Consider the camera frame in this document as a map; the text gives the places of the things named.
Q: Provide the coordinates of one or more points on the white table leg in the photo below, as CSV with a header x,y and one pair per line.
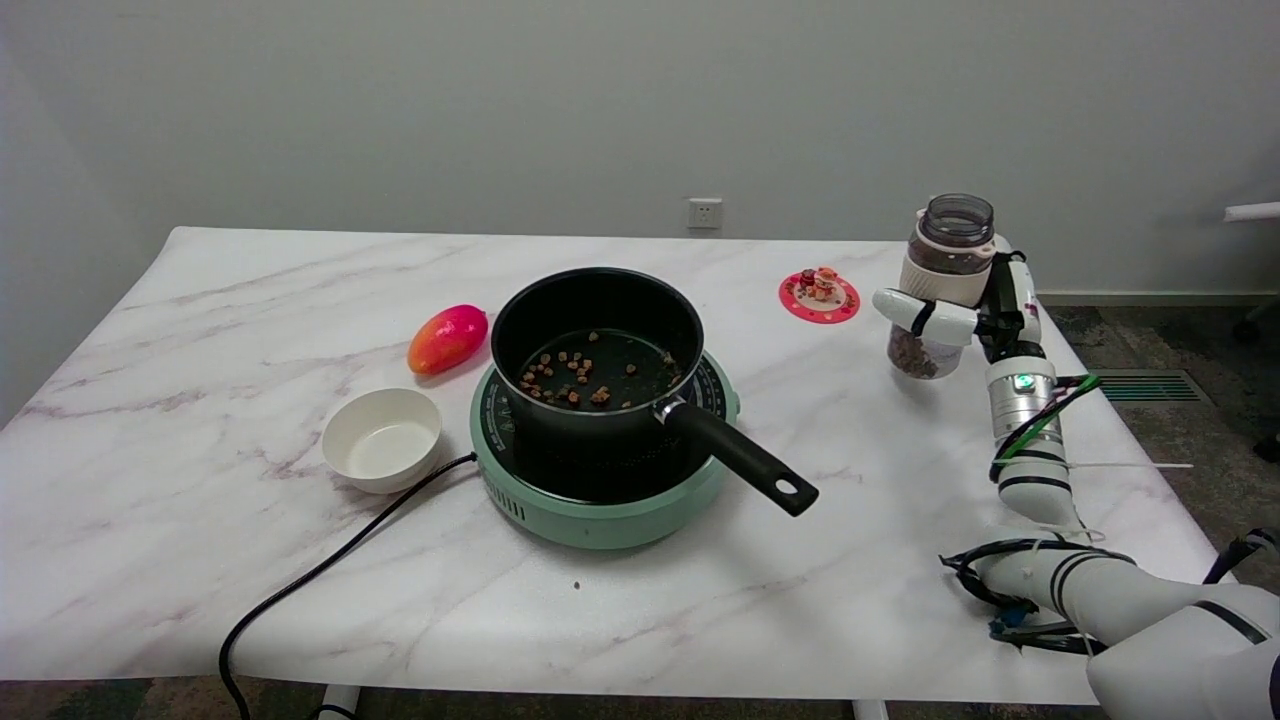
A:
x,y
870,710
340,702

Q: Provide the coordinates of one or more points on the green induction cooker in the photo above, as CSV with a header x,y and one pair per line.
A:
x,y
600,522

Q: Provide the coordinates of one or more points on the floor vent grille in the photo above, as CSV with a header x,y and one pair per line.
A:
x,y
1150,388

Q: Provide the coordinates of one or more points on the clear jar with brown contents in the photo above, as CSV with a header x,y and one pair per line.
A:
x,y
955,228

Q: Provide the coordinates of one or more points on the brown food pieces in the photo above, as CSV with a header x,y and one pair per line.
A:
x,y
598,397

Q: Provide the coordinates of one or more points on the red orange mango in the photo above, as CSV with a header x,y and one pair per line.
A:
x,y
447,338

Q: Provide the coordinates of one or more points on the pink coaster with toy figures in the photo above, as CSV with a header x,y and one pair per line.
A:
x,y
835,308

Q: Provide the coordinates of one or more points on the white pipe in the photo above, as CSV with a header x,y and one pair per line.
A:
x,y
1255,212

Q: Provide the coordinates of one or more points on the white wall socket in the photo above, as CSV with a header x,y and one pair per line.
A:
x,y
704,213

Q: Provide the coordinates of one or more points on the white bowl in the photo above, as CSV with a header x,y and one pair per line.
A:
x,y
382,445

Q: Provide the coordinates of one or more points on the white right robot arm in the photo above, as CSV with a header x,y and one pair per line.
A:
x,y
1030,480

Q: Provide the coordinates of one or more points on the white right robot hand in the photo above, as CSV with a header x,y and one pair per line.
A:
x,y
1018,310

